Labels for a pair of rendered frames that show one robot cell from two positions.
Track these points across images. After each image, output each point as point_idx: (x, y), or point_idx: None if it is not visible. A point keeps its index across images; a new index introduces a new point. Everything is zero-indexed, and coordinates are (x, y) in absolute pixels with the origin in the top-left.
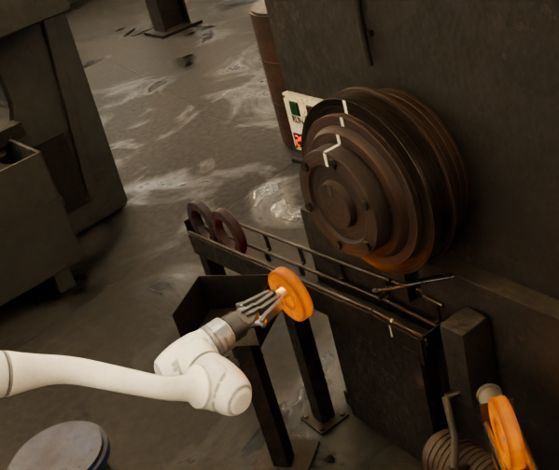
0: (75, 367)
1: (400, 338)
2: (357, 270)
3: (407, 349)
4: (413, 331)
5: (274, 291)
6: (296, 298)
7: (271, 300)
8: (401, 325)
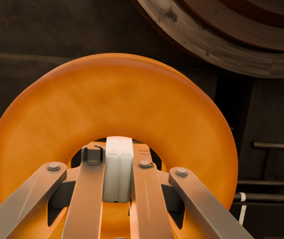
0: None
1: (265, 222)
2: (79, 152)
3: (275, 238)
4: None
5: (103, 157)
6: (212, 162)
7: (151, 194)
8: (270, 196)
